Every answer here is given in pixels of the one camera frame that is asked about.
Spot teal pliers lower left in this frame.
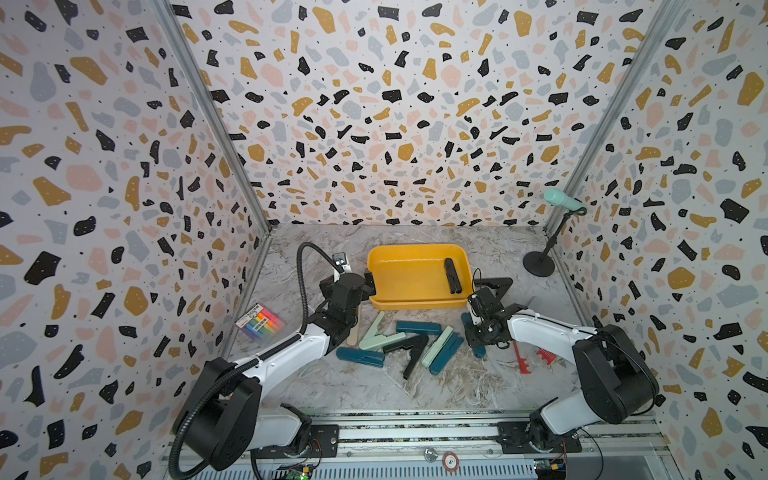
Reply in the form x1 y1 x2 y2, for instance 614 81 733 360
335 347 386 368

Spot yellow storage box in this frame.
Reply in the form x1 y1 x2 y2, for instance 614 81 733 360
367 243 474 311

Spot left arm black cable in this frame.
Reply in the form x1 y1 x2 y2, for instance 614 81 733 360
167 241 343 480

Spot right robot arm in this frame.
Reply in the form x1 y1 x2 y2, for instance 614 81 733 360
465 286 659 452

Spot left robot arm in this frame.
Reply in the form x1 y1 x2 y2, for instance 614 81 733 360
168 273 376 479

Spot highlighter pen pack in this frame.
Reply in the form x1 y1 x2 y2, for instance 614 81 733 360
235 303 285 341

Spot red pruning pliers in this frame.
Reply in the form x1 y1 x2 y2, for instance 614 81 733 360
512 341 559 375

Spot open light green pliers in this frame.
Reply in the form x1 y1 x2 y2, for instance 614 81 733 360
358 311 407 351

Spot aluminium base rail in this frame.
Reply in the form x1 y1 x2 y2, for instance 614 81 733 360
199 410 682 479

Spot light green pliers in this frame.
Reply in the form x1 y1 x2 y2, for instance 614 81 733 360
421 326 454 369
358 311 407 351

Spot beige pliers behind arm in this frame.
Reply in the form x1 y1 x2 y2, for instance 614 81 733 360
346 319 360 348

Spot open black pliers centre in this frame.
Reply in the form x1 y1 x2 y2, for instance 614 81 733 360
383 334 429 380

